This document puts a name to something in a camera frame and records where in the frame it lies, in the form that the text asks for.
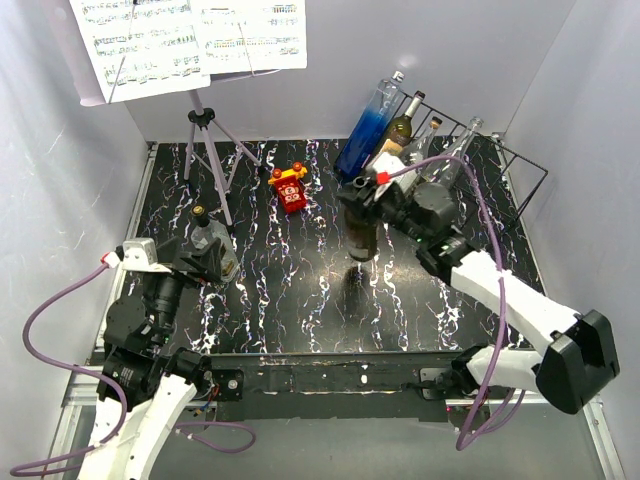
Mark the left sheet music page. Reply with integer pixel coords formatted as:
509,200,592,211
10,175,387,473
70,1,210,104

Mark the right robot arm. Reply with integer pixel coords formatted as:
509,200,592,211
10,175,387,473
338,177,620,414

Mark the green wine bottle silver neck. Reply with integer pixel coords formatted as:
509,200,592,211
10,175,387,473
365,91,425,169

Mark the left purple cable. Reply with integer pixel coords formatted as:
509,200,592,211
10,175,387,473
9,254,126,477

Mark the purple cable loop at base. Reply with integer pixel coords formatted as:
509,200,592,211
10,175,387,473
169,417,257,455

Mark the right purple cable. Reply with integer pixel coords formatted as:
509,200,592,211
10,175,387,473
389,155,526,451

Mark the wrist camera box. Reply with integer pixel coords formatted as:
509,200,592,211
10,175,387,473
365,152,406,185
115,237,157,272

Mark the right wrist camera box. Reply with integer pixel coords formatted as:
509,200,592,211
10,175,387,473
365,152,406,185

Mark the blue glass bottle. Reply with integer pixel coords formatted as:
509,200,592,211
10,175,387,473
334,71,405,181

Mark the clear bottle with blue label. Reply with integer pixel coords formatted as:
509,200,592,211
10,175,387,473
403,116,443,165

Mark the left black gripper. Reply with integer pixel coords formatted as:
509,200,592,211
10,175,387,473
145,234,220,344

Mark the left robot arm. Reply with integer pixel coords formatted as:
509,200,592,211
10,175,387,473
78,238,228,479

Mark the dark green wine bottle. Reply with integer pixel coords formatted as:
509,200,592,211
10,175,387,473
344,209,382,262

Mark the right sheet music page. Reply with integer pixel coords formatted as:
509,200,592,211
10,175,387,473
190,0,307,74

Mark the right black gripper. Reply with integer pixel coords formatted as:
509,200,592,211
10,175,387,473
336,177,429,245

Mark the red yellow toy block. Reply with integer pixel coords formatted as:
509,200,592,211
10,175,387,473
268,162,307,214

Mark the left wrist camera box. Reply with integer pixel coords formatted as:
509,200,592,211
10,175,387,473
115,237,157,272

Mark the tall clear empty bottle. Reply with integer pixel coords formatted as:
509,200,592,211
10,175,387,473
425,117,484,189

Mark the black wire wine rack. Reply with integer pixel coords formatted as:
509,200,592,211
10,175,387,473
344,90,549,236

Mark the sheet music page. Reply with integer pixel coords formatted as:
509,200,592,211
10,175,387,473
70,1,210,104
190,0,307,74

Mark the purple music stand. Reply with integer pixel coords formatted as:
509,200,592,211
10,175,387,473
41,1,262,225

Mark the small clear black-cap bottle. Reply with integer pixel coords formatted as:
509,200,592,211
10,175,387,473
191,204,239,283

